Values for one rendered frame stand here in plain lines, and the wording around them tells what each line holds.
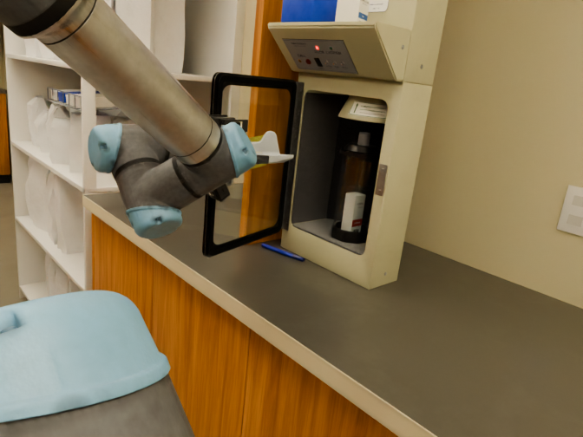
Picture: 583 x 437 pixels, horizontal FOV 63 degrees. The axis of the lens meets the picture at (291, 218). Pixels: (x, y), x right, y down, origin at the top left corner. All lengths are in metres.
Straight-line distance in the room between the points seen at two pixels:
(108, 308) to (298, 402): 0.79
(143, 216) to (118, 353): 0.53
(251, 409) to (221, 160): 0.62
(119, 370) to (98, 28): 0.39
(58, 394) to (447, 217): 1.36
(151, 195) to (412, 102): 0.60
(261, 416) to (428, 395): 0.42
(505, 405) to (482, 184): 0.72
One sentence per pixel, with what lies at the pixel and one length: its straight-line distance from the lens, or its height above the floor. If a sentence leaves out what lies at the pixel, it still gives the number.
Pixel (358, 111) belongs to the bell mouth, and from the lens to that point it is 1.14.
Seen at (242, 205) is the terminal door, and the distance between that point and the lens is 1.13.
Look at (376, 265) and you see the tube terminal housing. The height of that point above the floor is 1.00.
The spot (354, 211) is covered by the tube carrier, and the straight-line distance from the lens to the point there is 1.17.
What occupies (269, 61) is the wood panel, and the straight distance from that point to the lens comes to 1.26.
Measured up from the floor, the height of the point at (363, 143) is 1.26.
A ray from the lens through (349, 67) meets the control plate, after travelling 1.08.
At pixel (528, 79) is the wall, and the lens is 1.39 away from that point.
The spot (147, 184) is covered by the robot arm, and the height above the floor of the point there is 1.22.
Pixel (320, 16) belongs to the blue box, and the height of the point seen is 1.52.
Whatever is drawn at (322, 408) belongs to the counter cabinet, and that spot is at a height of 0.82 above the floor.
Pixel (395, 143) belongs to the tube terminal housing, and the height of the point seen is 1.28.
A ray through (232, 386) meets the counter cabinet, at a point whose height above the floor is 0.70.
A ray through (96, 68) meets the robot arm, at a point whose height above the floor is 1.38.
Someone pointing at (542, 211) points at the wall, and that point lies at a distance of 1.37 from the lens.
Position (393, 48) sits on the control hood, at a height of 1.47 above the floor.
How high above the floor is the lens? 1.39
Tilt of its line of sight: 16 degrees down
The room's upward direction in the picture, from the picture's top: 6 degrees clockwise
